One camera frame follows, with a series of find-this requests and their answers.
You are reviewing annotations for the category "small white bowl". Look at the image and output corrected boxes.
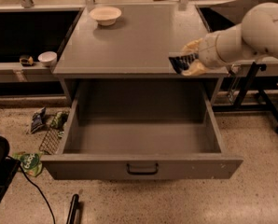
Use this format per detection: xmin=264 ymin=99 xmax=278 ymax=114
xmin=38 ymin=51 xmax=57 ymax=67

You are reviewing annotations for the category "dark blue snack bag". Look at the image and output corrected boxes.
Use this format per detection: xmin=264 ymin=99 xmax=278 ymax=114
xmin=30 ymin=107 xmax=46 ymax=133

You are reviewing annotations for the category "blue rxbar blueberry wrapper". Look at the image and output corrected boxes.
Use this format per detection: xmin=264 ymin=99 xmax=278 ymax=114
xmin=169 ymin=52 xmax=199 ymax=74

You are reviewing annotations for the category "grey open drawer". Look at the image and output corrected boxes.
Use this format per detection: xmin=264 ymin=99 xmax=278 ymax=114
xmin=40 ymin=79 xmax=244 ymax=181

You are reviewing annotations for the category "beige paper bowl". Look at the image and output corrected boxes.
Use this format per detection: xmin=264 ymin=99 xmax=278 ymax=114
xmin=90 ymin=7 xmax=122 ymax=26

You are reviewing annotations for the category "black wire basket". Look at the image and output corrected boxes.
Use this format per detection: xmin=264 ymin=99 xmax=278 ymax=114
xmin=39 ymin=128 xmax=64 ymax=155

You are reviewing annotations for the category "green white snack pouch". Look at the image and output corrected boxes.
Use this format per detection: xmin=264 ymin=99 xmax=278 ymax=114
xmin=12 ymin=152 xmax=43 ymax=177

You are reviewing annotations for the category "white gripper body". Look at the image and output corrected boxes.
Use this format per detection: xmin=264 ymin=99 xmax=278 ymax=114
xmin=198 ymin=32 xmax=225 ymax=68

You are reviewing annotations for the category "yellow black tape measure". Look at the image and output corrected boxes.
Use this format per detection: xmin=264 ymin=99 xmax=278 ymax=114
xmin=20 ymin=55 xmax=34 ymax=66

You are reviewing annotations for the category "grey metal cabinet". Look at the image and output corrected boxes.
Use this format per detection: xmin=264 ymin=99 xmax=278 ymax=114
xmin=53 ymin=4 xmax=227 ymax=112

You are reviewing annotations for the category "black drawer handle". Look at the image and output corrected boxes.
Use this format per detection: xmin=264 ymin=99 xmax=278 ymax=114
xmin=126 ymin=163 xmax=159 ymax=175

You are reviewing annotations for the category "black cable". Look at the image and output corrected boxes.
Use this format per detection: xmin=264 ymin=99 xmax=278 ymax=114
xmin=7 ymin=155 xmax=57 ymax=224

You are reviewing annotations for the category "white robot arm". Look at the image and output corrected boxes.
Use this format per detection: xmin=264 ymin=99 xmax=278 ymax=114
xmin=180 ymin=2 xmax=278 ymax=76

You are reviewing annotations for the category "black stand with tray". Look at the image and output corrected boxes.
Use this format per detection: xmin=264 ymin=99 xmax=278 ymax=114
xmin=203 ymin=0 xmax=278 ymax=135

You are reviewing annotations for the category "green snack bag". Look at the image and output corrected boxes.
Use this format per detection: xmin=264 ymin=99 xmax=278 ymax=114
xmin=50 ymin=111 xmax=69 ymax=130

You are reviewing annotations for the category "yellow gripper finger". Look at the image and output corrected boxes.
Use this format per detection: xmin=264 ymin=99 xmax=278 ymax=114
xmin=182 ymin=60 xmax=208 ymax=77
xmin=182 ymin=38 xmax=202 ymax=53

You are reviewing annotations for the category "black bar on floor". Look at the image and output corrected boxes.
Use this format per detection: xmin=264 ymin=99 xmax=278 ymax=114
xmin=66 ymin=194 xmax=79 ymax=224

